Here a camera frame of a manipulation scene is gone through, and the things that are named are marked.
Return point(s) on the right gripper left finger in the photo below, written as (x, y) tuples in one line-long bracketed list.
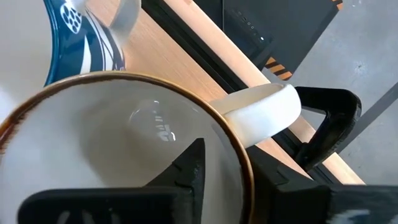
[(124, 205)]

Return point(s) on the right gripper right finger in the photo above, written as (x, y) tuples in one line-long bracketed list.
[(311, 205)]

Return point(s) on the navy white patterned mug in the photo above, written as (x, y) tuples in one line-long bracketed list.
[(71, 46)]

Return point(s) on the black box hazard-striped edge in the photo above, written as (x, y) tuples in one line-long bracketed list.
[(264, 18)]

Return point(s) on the wooden shelf black metal frame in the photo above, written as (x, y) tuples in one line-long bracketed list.
[(161, 53)]

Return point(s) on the black aluminium rig frame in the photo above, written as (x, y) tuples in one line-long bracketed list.
[(199, 49)]

